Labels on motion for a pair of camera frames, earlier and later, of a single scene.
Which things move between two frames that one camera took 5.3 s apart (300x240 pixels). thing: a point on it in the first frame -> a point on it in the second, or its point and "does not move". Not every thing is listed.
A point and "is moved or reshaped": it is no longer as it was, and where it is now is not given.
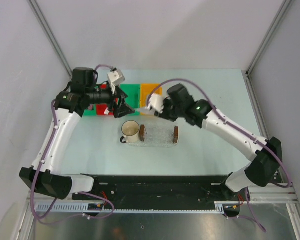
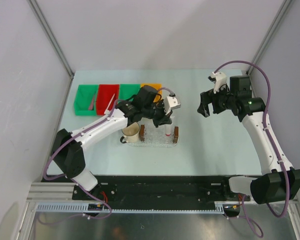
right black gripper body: (170, 112) -> (221, 101)
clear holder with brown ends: (159, 135) does not move
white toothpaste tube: (143, 110) is moved or reshaped
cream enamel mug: (130, 129) does not move
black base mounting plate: (161, 190) does not move
